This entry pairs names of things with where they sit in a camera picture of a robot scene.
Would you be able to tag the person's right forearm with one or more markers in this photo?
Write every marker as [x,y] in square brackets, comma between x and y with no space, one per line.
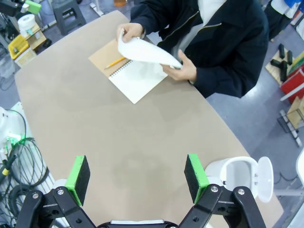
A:
[156,16]

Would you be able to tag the wooden box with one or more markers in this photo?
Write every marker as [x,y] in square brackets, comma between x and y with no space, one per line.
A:
[38,38]

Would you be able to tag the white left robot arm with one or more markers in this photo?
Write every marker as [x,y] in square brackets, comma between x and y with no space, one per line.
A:
[9,128]

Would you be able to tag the person's right hand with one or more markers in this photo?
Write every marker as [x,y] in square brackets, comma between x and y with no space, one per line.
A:
[133,31]

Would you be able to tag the yellow pencil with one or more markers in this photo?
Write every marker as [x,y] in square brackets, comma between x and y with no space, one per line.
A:
[115,63]

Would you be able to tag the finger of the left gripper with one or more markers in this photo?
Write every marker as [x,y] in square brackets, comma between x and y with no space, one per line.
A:
[33,6]

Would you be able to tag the beige cardboard box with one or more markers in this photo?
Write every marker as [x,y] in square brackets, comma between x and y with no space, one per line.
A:
[26,58]

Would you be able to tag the white paper roll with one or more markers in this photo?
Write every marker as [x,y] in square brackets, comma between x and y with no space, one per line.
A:
[26,23]

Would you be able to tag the white notebook sheet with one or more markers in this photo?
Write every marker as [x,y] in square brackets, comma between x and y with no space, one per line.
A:
[147,51]

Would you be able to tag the person's left hand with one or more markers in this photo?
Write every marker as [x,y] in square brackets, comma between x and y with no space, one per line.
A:
[187,72]

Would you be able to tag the grey plastic stool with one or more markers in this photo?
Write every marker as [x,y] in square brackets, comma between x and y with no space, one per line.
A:
[69,16]

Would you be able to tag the yellow and green bag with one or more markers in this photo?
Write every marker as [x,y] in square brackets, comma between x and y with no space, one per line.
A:
[298,65]

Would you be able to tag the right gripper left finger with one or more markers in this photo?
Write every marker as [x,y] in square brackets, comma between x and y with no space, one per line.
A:
[80,180]

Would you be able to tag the white height-adjustable desk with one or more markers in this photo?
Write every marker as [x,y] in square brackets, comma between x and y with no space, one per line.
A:
[97,7]

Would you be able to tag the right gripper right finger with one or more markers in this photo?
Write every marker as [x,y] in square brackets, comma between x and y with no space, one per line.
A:
[193,180]

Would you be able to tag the yellow box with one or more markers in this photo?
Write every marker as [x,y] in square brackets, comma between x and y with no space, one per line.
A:
[17,46]

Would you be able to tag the yellow and black connector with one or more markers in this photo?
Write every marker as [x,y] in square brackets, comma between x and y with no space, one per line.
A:
[4,169]

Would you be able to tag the person's left forearm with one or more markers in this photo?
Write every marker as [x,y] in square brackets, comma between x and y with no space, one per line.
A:
[225,78]

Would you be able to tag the orange liquid jar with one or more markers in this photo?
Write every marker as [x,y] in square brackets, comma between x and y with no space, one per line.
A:
[119,2]

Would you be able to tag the black rectangular block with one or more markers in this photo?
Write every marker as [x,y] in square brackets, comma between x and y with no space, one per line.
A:
[289,57]
[284,71]
[281,51]
[276,63]

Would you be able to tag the white lidded trash bin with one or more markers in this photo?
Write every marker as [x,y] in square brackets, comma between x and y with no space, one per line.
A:
[237,171]

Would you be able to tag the wooden board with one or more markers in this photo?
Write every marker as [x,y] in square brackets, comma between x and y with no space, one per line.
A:
[273,71]

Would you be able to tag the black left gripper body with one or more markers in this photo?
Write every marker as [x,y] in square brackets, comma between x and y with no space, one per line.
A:
[10,6]

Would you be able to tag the brown spiral notebook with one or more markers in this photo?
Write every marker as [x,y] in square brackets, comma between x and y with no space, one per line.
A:
[137,83]

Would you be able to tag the person in black jacket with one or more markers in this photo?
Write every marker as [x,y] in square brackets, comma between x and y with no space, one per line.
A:
[237,23]

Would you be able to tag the brown cardboard piece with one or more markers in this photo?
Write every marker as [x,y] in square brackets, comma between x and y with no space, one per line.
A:
[297,111]

